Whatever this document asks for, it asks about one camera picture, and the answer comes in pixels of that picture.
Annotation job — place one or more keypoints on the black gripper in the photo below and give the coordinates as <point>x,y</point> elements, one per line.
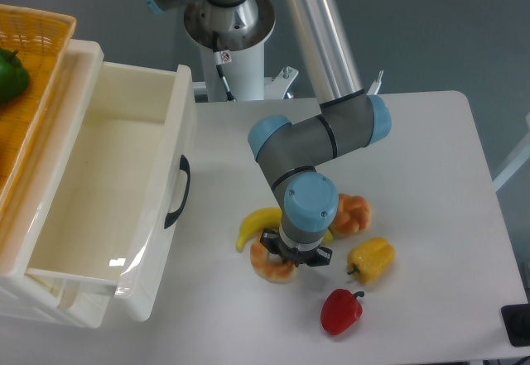
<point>309,254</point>

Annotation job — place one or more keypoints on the glazed ring donut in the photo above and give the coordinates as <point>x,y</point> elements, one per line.
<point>274,271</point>

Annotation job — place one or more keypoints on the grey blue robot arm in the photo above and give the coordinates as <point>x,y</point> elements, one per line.
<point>287,152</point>

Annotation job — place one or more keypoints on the yellow banana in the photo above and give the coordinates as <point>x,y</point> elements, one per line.
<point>256,222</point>

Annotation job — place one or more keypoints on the braided bread bun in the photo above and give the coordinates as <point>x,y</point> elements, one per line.
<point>353,215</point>

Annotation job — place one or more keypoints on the yellow bell pepper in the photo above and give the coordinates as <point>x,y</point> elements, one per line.
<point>370,259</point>

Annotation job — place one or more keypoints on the red bell pepper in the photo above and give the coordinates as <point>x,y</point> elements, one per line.
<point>340,311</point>

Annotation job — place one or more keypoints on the white plastic drawer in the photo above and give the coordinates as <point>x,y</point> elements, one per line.
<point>104,233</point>

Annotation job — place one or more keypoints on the black device at edge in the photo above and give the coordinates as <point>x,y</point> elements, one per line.
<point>516,322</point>

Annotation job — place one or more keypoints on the green bell pepper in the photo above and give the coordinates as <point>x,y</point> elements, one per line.
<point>14,77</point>

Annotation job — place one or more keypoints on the orange woven basket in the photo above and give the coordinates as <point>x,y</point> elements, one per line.
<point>41,39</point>

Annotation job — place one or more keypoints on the black drawer handle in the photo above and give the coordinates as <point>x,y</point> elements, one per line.
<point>179,200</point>

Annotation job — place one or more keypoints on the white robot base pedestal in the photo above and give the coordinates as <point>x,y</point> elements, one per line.
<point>232,41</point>

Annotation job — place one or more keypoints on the white frame bar right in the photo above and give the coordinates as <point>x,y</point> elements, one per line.
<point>511,164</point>

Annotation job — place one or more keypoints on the white drawer cabinet frame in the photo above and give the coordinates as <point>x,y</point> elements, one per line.
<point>24,296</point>

